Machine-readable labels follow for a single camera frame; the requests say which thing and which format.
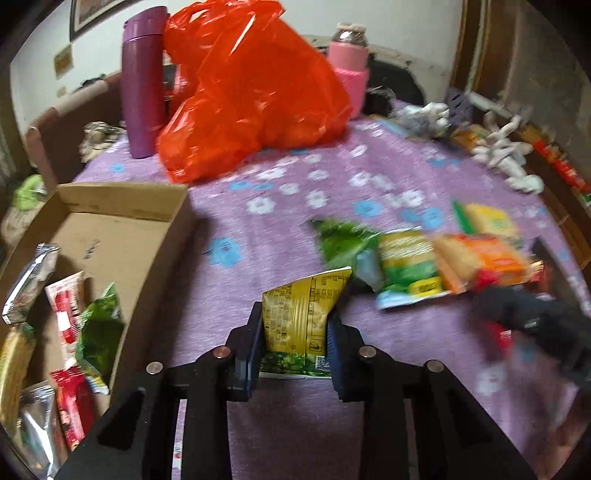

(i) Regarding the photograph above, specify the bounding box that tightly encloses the red plastic bag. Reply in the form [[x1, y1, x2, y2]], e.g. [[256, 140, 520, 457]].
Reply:
[[156, 0, 354, 184]]

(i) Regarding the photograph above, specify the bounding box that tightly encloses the dark green snack packet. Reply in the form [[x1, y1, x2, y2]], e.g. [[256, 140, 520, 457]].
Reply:
[[75, 282, 126, 396]]

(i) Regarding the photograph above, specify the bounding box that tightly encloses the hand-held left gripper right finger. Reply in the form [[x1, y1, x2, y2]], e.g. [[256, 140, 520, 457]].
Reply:
[[325, 314, 539, 480]]

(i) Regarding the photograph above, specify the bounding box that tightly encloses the grey plastic bag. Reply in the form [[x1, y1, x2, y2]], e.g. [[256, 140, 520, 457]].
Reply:
[[396, 110, 451, 139]]

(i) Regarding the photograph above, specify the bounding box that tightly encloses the orange packets heap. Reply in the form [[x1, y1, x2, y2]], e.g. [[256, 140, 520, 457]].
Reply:
[[450, 127, 490, 151]]

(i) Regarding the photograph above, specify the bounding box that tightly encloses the row of red boxes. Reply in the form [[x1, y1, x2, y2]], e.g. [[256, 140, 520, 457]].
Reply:
[[533, 141, 591, 195]]

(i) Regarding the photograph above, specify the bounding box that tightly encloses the person's right hand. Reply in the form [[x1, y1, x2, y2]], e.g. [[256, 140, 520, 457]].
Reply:
[[545, 406, 591, 478]]

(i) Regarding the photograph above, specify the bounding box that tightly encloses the red and white snack packet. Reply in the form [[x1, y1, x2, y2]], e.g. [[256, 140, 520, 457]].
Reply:
[[45, 271, 88, 344]]

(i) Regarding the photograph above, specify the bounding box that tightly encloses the yellow and green snack packet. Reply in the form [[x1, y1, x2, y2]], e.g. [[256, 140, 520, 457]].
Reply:
[[259, 267, 354, 379]]

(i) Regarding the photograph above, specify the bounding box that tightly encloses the framed wall painting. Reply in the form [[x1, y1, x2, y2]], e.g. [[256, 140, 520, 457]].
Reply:
[[69, 0, 134, 42]]

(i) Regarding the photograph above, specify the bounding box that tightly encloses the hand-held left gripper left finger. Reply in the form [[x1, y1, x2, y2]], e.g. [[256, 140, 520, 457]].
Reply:
[[55, 302, 266, 480]]

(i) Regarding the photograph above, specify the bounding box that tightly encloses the wooden sideboard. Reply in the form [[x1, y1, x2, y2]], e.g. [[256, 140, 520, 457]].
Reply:
[[522, 111, 591, 259]]

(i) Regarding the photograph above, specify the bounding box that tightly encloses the yellow wall plate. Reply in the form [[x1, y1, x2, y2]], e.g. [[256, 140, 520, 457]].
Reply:
[[53, 46, 74, 78]]

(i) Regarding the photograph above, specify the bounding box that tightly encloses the orange cracker packet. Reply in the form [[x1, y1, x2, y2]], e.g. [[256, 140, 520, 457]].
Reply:
[[434, 233, 533, 295]]

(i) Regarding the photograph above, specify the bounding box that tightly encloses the pink sleeved bottle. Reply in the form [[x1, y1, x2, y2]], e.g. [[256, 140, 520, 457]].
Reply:
[[327, 22, 370, 121]]

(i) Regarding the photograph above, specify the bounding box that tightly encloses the green-yellow noodle snack packet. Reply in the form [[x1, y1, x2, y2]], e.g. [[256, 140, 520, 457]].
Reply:
[[375, 228, 452, 311]]

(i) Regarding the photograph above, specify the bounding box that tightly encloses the purple thermos flask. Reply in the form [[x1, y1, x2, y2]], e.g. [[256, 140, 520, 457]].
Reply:
[[121, 6, 169, 160]]

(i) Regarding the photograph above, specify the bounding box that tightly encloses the green white-edged snack packet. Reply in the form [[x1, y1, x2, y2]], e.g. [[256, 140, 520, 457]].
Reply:
[[309, 218, 385, 292]]

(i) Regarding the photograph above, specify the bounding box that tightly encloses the patterned beige cloth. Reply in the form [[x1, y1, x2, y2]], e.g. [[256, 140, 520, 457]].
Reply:
[[0, 203, 29, 250], [78, 121, 126, 163]]

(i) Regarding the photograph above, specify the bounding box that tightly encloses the wooden door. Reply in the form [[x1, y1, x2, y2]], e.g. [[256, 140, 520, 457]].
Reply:
[[450, 0, 591, 116]]

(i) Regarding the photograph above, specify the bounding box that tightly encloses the brown upholstered chair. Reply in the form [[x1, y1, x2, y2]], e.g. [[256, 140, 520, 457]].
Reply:
[[25, 71, 125, 190]]

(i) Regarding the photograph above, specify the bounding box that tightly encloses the green cloth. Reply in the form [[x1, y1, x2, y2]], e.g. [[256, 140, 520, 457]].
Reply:
[[13, 174, 47, 208]]

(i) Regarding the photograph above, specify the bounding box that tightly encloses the cardboard box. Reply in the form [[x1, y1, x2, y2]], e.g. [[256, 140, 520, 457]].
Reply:
[[0, 182, 195, 480]]

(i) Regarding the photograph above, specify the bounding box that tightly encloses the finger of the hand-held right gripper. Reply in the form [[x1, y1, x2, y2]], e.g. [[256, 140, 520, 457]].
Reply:
[[471, 286, 541, 329]]

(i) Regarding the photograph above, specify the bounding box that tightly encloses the white work glove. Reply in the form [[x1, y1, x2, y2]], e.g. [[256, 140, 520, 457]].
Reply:
[[471, 115, 533, 170], [421, 104, 451, 124], [505, 173, 546, 195]]

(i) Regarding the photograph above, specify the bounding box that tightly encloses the large silver snack packet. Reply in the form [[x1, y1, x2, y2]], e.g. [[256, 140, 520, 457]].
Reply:
[[2, 244, 61, 324]]

